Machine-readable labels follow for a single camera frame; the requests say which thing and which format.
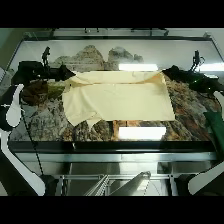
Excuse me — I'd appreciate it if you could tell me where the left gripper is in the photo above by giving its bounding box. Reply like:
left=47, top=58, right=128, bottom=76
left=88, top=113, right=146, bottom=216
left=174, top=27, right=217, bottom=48
left=49, top=64, right=77, bottom=83

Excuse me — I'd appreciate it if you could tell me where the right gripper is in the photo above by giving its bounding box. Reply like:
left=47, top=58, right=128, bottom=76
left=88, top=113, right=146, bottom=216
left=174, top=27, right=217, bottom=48
left=161, top=65, right=193, bottom=85

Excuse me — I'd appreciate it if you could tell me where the cream T-shirt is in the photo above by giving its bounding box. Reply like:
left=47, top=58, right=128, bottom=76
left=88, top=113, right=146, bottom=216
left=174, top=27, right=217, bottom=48
left=61, top=69, right=177, bottom=128

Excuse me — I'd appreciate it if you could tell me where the brown garment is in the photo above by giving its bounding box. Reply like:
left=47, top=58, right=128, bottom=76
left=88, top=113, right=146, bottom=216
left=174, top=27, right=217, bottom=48
left=19, top=81, right=50, bottom=107

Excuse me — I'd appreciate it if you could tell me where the green garment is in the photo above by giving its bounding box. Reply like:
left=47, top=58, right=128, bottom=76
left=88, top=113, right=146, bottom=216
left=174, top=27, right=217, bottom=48
left=203, top=110, right=224, bottom=155

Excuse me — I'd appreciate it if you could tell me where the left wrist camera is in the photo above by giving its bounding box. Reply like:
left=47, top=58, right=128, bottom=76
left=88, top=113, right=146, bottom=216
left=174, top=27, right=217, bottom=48
left=41, top=46, right=52, bottom=68

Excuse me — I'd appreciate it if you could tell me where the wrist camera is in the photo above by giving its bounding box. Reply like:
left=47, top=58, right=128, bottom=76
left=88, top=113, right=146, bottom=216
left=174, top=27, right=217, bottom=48
left=41, top=46, right=52, bottom=68
left=191, top=50, right=205, bottom=73

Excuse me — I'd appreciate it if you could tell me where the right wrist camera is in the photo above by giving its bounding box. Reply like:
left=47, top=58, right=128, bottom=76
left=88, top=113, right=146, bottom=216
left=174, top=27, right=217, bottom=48
left=191, top=50, right=205, bottom=73

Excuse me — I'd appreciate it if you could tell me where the black cable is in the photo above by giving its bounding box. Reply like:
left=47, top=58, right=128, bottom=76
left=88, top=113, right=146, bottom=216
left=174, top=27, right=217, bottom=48
left=21, top=109, right=44, bottom=176

